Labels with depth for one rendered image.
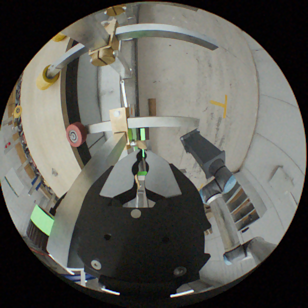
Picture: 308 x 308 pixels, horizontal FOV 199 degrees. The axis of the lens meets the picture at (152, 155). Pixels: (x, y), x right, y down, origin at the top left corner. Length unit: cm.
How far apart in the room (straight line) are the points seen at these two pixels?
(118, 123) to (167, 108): 93
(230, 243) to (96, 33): 89
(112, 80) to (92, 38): 41
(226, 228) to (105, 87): 110
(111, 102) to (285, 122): 282
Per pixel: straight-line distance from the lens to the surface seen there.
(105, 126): 30
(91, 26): 18
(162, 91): 115
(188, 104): 123
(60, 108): 37
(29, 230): 15
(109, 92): 55
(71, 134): 33
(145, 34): 26
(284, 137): 259
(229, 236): 71
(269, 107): 276
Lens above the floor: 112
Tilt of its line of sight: 58 degrees down
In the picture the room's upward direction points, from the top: 175 degrees clockwise
